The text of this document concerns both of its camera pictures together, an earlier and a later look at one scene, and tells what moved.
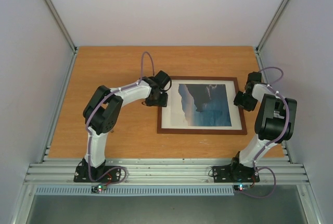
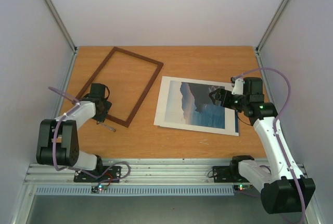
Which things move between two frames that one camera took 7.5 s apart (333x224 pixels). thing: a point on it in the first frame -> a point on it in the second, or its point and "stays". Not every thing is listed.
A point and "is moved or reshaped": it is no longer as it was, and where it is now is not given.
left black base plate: [81, 175] stays
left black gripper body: [159, 101] -> [101, 116]
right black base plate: [235, 173] stays
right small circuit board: [242, 187] stays
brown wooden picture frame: [202, 132] -> [144, 92]
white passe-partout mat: [231, 88] is moved or reshaped
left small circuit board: [100, 187] stays
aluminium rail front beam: [159, 171] stays
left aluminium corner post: [55, 12] stays
